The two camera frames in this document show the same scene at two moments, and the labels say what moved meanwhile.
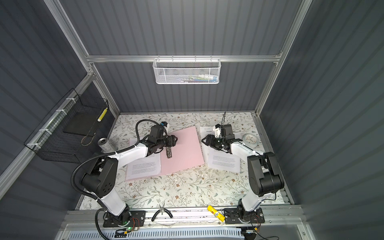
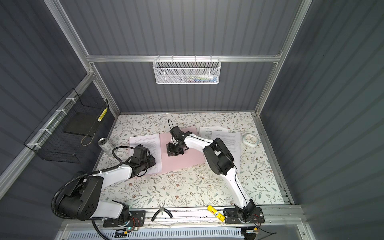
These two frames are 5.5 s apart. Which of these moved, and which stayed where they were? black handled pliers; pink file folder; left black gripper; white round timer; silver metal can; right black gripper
Moved: left black gripper; right black gripper
Stayed: silver metal can; black handled pliers; white round timer; pink file folder
